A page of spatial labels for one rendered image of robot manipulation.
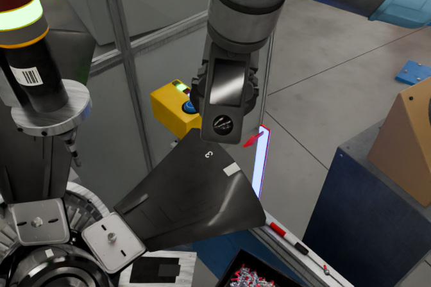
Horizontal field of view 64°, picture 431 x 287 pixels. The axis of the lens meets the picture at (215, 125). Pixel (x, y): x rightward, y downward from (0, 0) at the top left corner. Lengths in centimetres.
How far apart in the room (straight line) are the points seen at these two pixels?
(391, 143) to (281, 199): 122
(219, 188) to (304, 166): 161
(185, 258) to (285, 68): 236
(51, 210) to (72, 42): 23
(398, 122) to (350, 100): 191
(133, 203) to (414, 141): 59
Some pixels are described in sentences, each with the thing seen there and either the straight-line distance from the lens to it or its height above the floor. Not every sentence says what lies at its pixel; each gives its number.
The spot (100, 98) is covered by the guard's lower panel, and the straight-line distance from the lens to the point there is 133.
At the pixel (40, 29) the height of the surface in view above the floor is 155.
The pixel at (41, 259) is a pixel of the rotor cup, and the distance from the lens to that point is 51.
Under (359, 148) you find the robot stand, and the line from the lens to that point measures 98.
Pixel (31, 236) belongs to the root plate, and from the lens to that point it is 57.
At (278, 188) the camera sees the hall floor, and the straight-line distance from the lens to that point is 207.
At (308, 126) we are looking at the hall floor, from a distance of 245.
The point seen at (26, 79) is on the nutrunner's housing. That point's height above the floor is 151.
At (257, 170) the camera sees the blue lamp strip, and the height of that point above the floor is 105.
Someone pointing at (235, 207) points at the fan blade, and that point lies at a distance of 62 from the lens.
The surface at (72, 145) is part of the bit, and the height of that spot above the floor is 141.
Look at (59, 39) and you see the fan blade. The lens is 51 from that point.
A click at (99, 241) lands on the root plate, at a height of 119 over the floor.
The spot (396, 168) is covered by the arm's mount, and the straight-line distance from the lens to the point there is 91.
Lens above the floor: 168
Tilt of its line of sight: 45 degrees down
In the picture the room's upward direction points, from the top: straight up
